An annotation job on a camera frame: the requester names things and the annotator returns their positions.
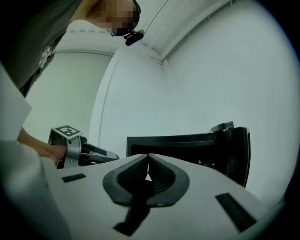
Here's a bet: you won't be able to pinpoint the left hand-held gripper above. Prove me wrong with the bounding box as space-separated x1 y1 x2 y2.
48 125 120 169

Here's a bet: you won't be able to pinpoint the black head camera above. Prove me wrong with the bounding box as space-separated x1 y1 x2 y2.
124 29 145 46

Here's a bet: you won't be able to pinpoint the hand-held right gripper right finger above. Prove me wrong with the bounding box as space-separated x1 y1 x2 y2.
140 153 270 240

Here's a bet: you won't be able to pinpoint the pale green roller blind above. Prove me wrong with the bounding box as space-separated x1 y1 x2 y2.
23 52 113 144

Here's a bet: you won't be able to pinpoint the person's glasses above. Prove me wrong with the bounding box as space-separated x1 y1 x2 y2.
109 28 128 37

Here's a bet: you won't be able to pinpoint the person's head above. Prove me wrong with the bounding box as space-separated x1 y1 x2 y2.
70 0 142 37

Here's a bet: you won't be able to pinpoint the person's dark printed shirt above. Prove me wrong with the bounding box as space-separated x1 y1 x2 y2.
0 0 95 97

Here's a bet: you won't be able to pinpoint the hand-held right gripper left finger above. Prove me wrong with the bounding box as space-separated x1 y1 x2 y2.
43 153 149 240

